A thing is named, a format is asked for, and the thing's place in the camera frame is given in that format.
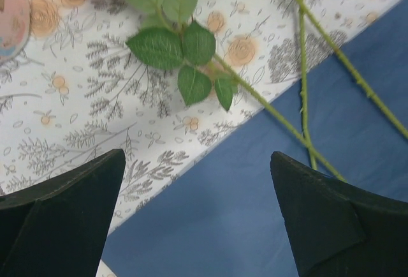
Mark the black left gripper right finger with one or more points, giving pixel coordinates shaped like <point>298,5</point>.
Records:
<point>337,229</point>

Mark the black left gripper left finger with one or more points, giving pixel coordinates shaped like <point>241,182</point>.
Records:
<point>59,227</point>

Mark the blue wrapping paper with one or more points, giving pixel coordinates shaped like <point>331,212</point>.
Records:
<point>222,217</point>

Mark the floral patterned tablecloth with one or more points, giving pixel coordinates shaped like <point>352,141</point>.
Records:
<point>75,91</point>

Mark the wrapped toilet paper roll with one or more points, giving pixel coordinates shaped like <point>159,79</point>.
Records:
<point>15,24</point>

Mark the pink rose stem upper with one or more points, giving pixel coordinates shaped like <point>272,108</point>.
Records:
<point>360,81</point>

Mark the pink rose stem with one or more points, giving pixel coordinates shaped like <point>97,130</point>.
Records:
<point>171,39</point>
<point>360,81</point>

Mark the green eucalyptus stem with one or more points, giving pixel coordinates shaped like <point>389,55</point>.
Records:
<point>304,88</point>

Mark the pink rose stem lower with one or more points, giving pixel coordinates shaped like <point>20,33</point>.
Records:
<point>171,39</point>

